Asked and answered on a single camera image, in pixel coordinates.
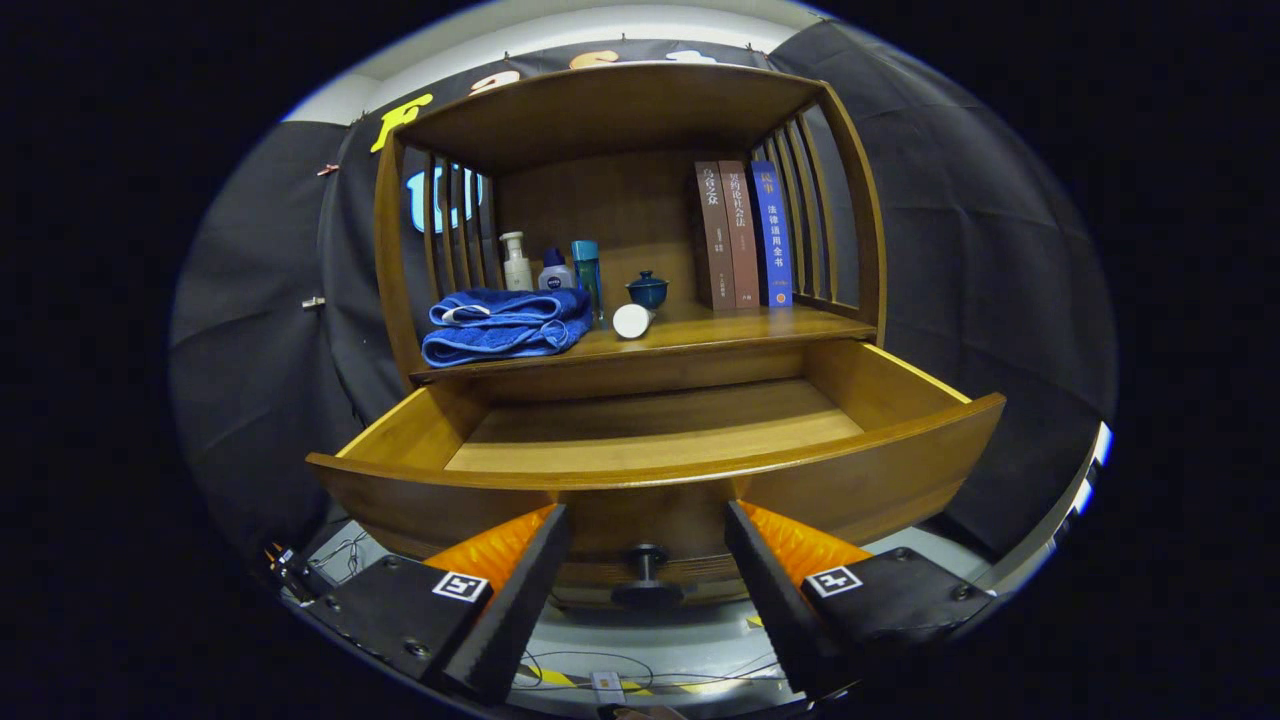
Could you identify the white lotion bottle blue cap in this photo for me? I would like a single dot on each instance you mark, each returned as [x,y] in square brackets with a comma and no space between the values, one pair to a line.
[555,277]

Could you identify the wooden countertop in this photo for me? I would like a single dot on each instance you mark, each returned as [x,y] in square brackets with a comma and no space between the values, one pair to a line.
[720,325]

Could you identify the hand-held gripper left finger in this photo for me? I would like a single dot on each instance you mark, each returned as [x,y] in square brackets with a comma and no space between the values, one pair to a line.
[515,610]

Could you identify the black backdrop cloth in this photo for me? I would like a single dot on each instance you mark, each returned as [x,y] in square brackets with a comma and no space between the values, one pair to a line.
[1000,300]

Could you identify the wooden drawer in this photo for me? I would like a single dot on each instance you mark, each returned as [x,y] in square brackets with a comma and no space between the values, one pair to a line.
[650,430]

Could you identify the white cleanser tube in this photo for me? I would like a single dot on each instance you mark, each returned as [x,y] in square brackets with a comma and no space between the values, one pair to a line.
[632,321]

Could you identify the white pump bottle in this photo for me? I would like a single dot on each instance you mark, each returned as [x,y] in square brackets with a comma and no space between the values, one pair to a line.
[517,272]

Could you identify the blue book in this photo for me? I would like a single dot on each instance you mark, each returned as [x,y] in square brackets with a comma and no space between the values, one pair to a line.
[773,240]

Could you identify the yellow black floor tape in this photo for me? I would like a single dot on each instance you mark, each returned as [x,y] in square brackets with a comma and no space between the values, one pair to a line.
[555,677]

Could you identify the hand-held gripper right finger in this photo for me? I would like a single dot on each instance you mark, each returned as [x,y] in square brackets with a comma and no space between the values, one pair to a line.
[775,600]

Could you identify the reddish brown book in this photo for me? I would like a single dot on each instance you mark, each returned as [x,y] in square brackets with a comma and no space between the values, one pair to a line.
[742,240]

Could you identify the dark brown book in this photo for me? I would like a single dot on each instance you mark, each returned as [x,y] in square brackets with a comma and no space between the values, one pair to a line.
[712,240]

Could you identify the blue folded towel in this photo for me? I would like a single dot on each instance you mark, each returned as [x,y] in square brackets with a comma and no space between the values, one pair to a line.
[500,335]

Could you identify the blue lidded teacup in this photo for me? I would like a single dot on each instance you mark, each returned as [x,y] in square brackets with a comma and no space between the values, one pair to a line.
[648,292]

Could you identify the small white device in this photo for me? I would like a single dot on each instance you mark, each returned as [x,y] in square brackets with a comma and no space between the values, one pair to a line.
[607,686]

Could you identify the teal water bottle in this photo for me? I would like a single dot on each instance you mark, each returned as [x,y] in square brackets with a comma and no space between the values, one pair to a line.
[588,270]

